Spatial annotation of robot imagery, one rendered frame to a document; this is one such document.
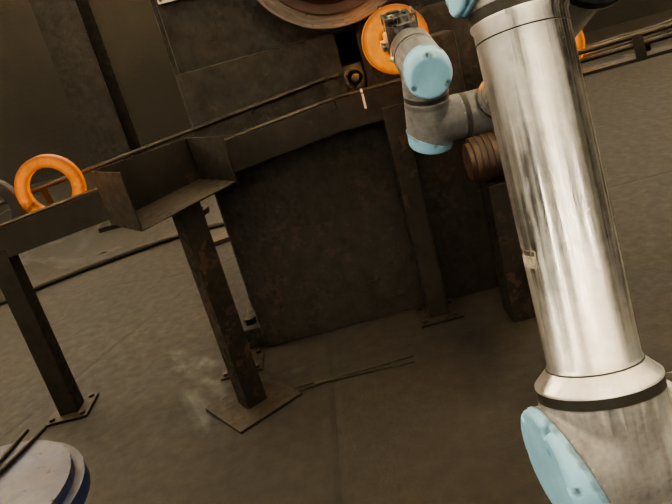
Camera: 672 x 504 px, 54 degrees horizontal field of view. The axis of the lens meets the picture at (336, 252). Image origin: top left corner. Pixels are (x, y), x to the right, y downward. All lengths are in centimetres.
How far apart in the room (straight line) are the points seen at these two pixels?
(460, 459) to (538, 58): 92
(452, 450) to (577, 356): 72
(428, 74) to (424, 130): 12
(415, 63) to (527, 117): 52
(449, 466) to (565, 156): 84
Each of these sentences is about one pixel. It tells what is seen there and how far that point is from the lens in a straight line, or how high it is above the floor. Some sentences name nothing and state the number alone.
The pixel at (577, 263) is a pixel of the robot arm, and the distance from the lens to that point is 79.
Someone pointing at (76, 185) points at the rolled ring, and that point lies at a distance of 196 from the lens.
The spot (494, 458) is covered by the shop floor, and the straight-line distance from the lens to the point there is 145.
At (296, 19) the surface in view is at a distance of 180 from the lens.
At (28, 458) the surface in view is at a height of 43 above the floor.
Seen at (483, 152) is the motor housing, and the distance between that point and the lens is 173.
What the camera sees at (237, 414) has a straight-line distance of 183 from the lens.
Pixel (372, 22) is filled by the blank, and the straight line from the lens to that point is 161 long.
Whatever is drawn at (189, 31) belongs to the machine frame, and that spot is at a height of 97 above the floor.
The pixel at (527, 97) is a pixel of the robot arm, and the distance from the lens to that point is 79.
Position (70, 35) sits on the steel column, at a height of 122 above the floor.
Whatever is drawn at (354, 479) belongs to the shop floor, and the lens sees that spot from 148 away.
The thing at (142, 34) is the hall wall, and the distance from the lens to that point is 808.
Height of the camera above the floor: 91
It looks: 19 degrees down
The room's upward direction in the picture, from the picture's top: 16 degrees counter-clockwise
